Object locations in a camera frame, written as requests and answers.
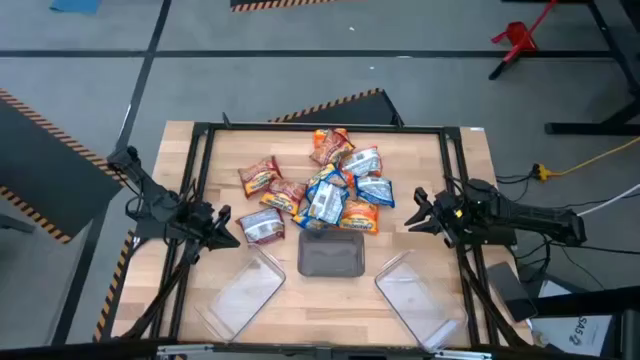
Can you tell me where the black hazard-striped floor mat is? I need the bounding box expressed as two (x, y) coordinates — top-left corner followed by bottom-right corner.
(268, 87), (406, 128)
(229, 0), (342, 14)
(0, 88), (127, 246)

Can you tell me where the blue floor mat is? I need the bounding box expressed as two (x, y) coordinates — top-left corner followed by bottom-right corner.
(48, 0), (104, 16)

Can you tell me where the red floor stand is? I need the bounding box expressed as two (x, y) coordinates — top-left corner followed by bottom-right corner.
(488, 0), (560, 82)

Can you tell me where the black camera rig bar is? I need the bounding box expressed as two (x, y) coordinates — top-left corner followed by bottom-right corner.
(0, 338), (640, 360)

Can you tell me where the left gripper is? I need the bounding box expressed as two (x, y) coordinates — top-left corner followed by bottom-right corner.
(184, 199), (242, 252)

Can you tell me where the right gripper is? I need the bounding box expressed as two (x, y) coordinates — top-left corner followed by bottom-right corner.
(403, 186), (474, 247)

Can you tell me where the clear plastic bin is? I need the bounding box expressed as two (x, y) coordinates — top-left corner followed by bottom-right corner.
(374, 249), (469, 351)
(194, 243), (287, 344)

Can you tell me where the white cable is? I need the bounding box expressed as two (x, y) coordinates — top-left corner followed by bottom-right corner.
(576, 182), (640, 218)

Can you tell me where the white labelled box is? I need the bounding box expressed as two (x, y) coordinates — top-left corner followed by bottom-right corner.
(530, 279), (615, 359)

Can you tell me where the yellow extension cable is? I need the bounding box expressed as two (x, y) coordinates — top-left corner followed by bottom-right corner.
(531, 135), (640, 183)

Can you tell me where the black metal stand frame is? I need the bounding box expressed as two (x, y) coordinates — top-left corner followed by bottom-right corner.
(543, 0), (640, 137)

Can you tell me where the grey translucent plastic bin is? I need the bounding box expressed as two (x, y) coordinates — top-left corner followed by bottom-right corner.
(297, 228), (366, 279)

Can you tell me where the black power cable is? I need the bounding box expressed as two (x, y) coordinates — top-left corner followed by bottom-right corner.
(494, 169), (539, 201)

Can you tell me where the black flat box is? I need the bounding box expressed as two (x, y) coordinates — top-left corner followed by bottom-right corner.
(486, 260), (540, 323)

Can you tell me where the orange Maruchan chicken noodle pack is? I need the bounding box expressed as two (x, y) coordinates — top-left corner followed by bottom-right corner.
(313, 127), (350, 151)
(339, 145), (384, 188)
(339, 199), (381, 236)

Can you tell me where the black metal table frame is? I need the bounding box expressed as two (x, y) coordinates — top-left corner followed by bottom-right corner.
(119, 112), (534, 349)

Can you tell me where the silver metal bracket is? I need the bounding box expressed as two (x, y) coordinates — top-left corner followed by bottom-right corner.
(433, 349), (494, 360)
(156, 343), (217, 358)

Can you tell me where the blue Maruchan noodle pack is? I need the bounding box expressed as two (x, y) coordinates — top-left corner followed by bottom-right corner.
(304, 180), (351, 227)
(306, 163), (350, 189)
(292, 209), (326, 232)
(355, 175), (397, 209)

